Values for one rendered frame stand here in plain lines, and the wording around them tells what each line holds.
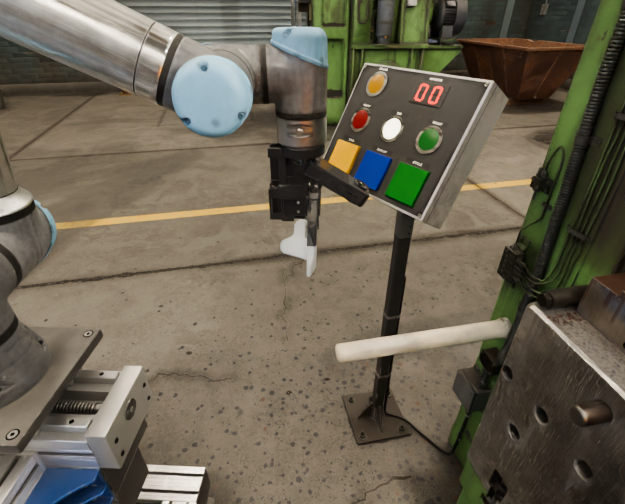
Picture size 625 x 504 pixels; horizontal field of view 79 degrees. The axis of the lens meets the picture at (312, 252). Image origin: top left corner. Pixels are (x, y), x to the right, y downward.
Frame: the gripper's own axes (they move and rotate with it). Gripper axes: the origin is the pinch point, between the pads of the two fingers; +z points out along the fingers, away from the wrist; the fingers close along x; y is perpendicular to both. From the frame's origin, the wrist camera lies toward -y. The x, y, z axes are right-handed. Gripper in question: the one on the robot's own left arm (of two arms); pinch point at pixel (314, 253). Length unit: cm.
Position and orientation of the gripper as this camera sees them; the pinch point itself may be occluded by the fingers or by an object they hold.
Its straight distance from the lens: 68.9
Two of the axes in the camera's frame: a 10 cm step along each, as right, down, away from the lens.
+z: 0.0, 8.4, 5.4
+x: -0.5, 5.4, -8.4
